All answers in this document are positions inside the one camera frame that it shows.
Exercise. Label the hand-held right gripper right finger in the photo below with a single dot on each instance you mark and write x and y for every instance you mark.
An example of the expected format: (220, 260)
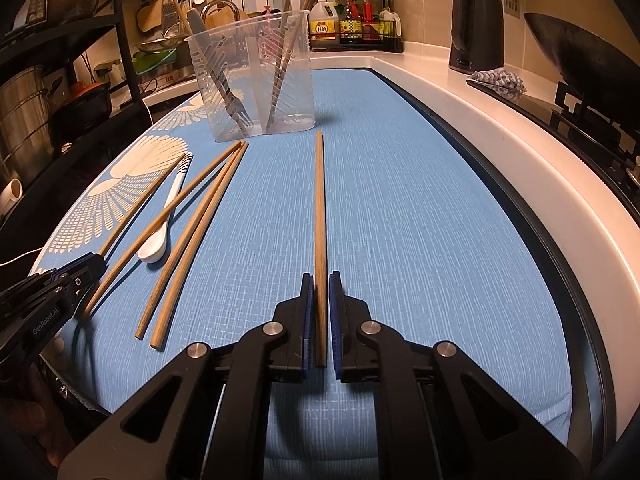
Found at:
(334, 320)

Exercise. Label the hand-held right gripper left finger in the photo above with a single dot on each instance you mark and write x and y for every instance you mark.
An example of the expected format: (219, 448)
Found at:
(307, 310)

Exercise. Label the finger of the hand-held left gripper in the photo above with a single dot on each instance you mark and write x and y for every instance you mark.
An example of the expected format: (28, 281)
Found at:
(82, 295)
(85, 266)

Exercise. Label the clear plastic utensil holder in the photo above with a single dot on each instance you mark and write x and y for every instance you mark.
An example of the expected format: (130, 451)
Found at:
(250, 110)

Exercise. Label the person's left hand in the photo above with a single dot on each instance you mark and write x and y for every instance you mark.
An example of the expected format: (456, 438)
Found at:
(35, 410)

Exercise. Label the white pipe end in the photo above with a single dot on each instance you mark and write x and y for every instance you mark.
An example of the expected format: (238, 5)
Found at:
(11, 194)

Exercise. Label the blue patterned table mat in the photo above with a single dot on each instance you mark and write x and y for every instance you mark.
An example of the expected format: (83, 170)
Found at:
(425, 210)

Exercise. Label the large steel pot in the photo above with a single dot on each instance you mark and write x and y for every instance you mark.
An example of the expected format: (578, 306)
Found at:
(22, 125)

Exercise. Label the black pot with orange lid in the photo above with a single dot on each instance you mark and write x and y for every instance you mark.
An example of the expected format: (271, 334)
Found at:
(82, 107)

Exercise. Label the green plastic basin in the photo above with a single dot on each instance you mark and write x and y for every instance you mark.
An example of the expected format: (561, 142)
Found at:
(152, 62)

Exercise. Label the black shelf rack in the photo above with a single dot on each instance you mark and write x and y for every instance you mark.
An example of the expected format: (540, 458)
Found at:
(60, 35)

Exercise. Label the metal colander bowl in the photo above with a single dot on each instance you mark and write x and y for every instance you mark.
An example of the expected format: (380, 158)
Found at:
(162, 44)

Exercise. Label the hanging wooden cutting board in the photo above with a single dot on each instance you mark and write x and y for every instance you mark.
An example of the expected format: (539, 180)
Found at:
(149, 17)

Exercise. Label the hanging metal grater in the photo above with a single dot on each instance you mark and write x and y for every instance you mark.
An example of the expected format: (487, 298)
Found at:
(170, 12)

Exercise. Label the microwave oven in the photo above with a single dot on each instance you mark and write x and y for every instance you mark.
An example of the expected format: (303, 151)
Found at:
(32, 2)

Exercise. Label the large cooking oil bottle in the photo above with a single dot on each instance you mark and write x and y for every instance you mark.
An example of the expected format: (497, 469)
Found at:
(322, 30)

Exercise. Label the dark soy sauce bottle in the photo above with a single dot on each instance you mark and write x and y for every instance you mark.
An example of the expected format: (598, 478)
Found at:
(351, 25)

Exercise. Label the round wooden cutting board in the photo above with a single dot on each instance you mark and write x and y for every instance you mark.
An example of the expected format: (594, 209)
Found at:
(235, 19)

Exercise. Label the grey blue dish cloth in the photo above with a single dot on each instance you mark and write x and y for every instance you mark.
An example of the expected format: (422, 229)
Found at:
(500, 82)

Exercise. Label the olive oil bottle white cap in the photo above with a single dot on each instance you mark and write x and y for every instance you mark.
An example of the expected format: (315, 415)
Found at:
(390, 30)

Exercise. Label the black glass gas stove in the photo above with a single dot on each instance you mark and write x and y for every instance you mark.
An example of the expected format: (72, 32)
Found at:
(530, 102)

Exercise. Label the chrome kitchen faucet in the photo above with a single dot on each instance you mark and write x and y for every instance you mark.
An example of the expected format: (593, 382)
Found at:
(220, 5)

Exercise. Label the red capped sauce bottle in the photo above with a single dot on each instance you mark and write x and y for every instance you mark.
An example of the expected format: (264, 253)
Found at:
(369, 22)

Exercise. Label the black electric kettle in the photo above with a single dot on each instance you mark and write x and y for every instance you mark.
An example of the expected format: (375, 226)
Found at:
(475, 30)

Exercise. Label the black burner grate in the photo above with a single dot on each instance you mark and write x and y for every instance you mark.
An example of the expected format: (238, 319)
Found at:
(567, 97)

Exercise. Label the black wok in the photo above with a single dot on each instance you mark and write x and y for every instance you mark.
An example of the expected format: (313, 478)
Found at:
(590, 55)

